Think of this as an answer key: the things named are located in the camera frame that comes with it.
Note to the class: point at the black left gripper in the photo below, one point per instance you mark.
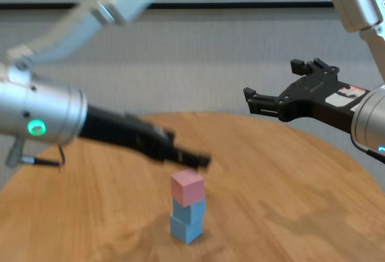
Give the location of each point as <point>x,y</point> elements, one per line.
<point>126,134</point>

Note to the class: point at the blue building block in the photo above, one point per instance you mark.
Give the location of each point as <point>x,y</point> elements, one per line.
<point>189,212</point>
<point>185,232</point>

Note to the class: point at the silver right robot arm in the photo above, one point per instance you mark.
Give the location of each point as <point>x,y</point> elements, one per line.
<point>371,120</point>

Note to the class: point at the pink building block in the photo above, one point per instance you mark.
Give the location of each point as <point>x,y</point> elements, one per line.
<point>186,187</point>

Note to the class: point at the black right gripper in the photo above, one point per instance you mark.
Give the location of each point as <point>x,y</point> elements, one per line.
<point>316,96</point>

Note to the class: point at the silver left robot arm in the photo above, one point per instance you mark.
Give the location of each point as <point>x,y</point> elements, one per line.
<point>39,111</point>

